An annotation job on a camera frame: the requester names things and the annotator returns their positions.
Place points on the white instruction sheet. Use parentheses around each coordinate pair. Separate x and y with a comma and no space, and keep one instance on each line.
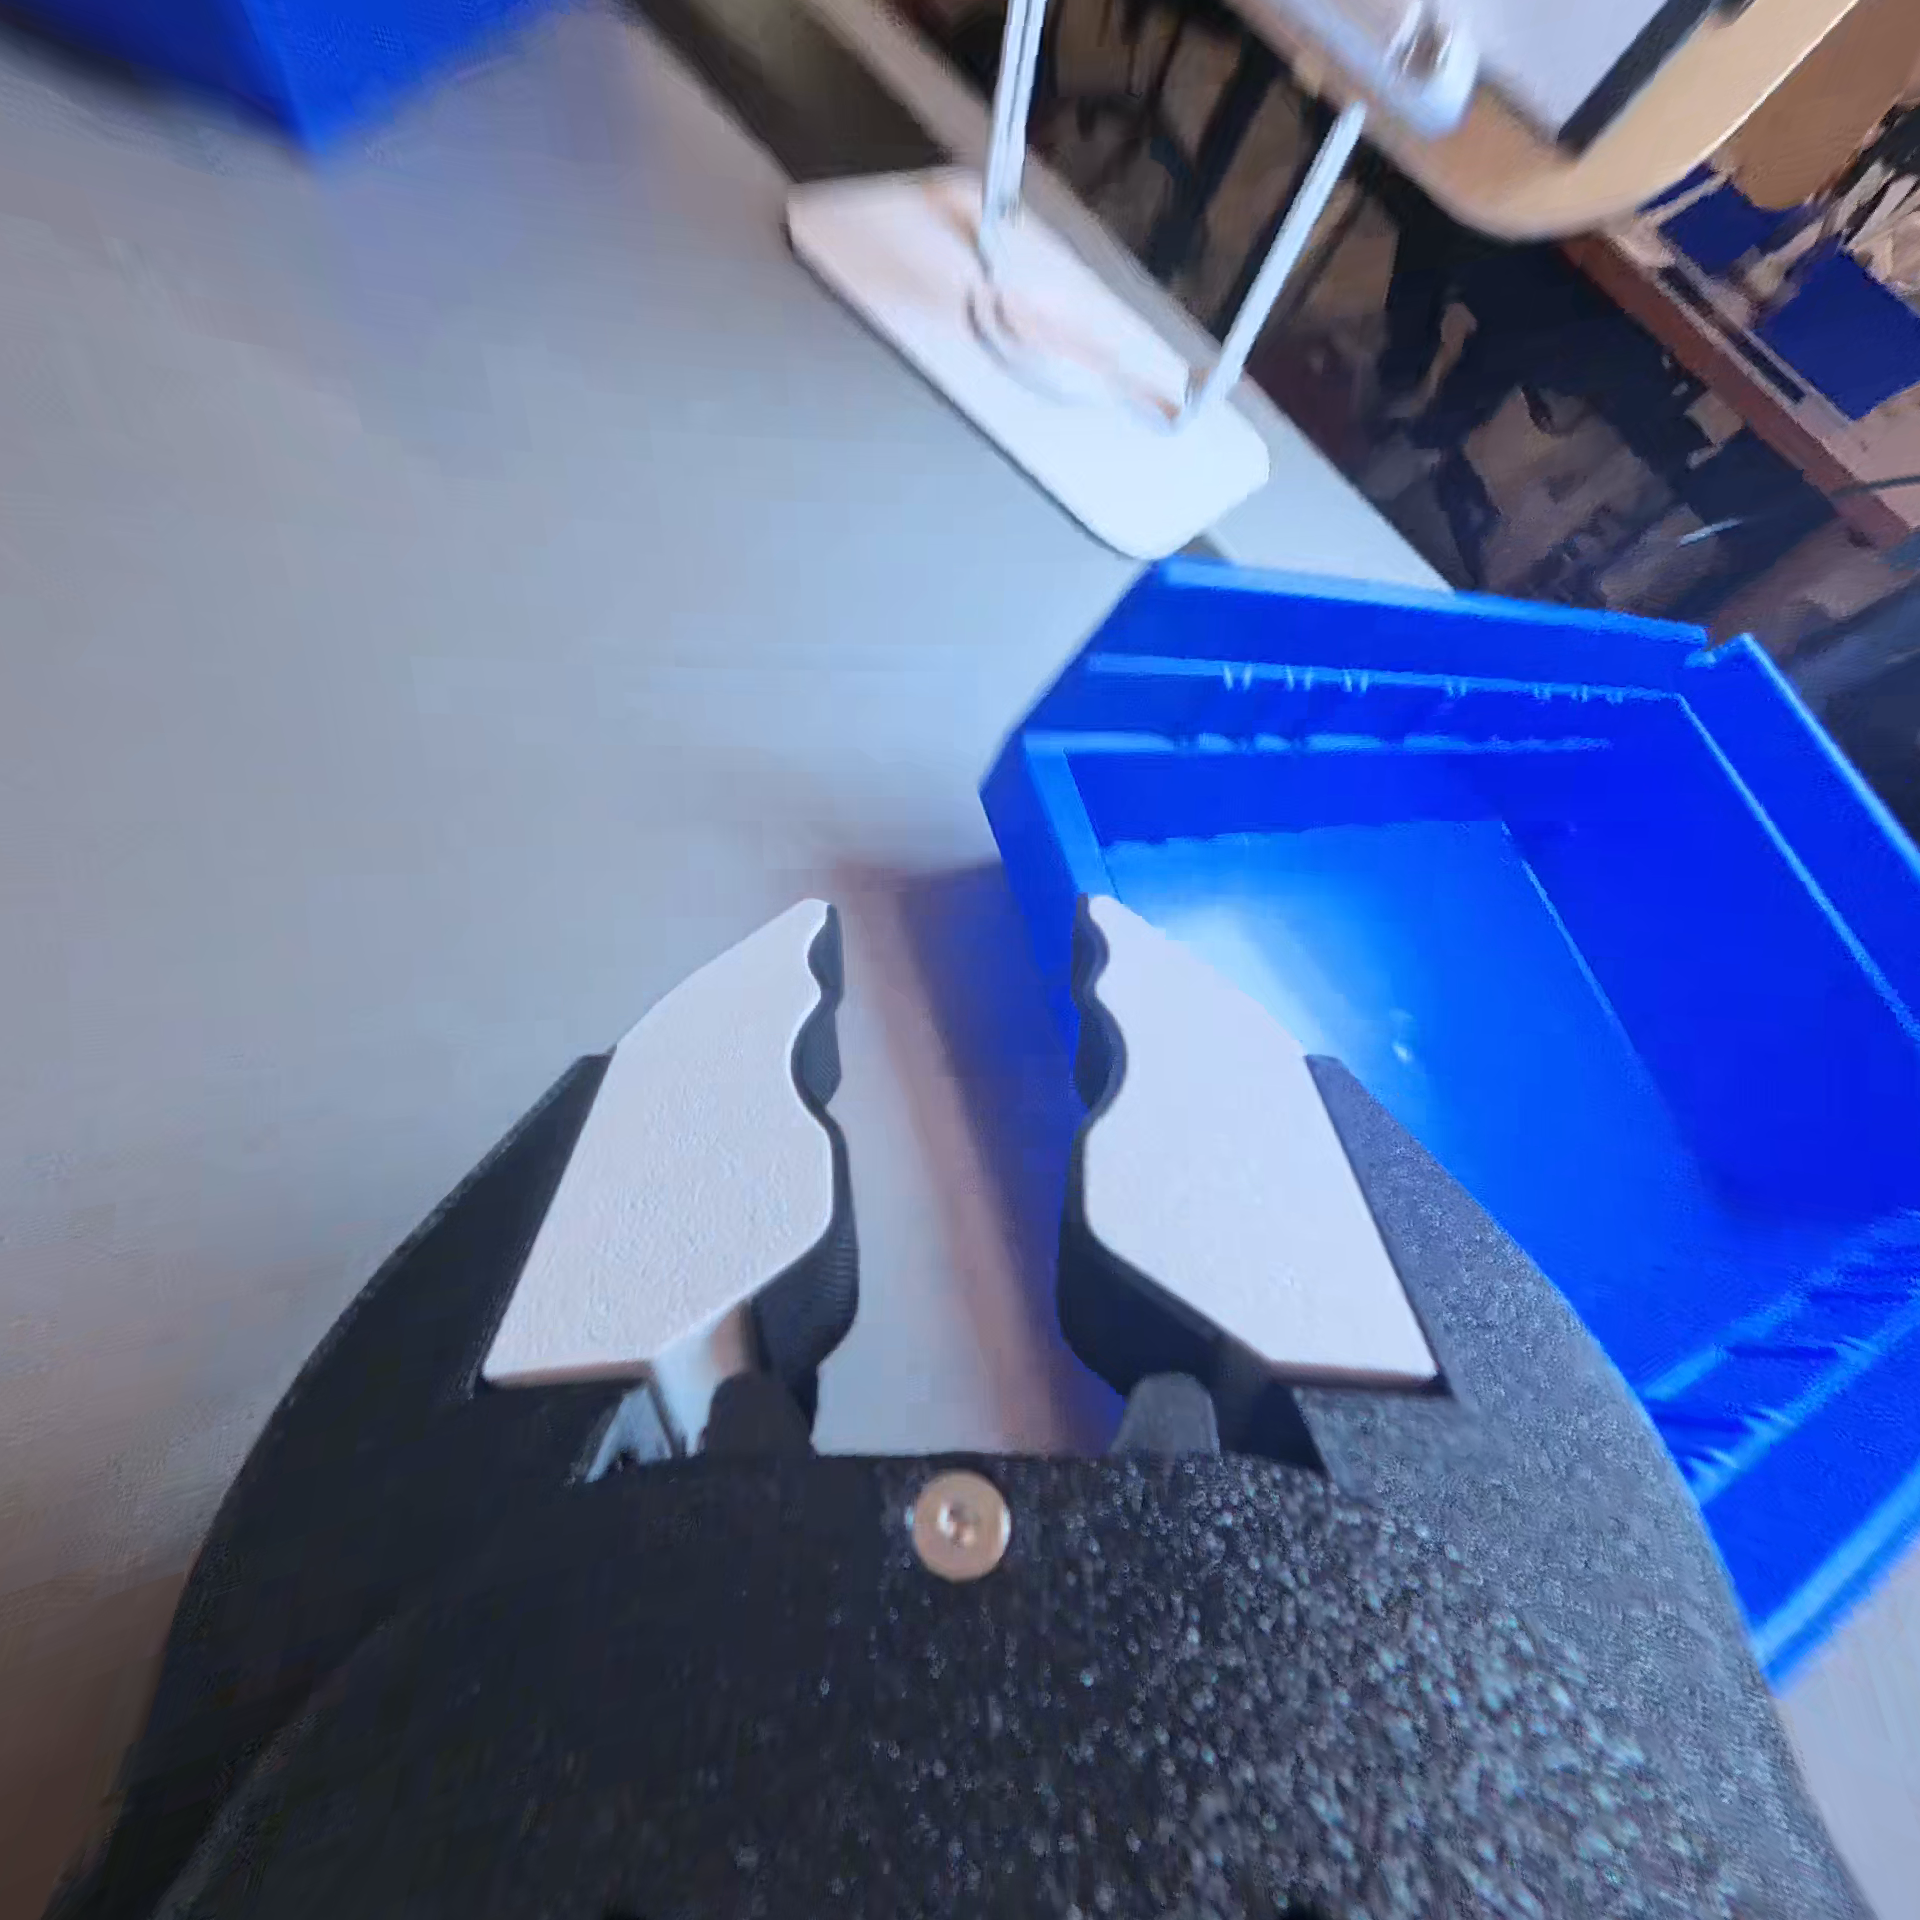
(1562,46)

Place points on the wooden desk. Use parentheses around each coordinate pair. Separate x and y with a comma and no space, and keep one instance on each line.
(1727,421)

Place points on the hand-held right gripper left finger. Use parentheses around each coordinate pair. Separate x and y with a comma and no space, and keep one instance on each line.
(675,1201)

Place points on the blue plastic bin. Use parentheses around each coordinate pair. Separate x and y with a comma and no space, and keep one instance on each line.
(301,54)
(1802,900)

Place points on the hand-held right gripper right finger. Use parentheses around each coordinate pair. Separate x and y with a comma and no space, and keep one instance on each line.
(1247,1201)

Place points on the white tablet stand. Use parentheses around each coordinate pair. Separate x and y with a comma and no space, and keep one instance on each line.
(1019,345)

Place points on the small blue bin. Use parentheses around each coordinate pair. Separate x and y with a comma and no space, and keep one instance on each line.
(1845,332)

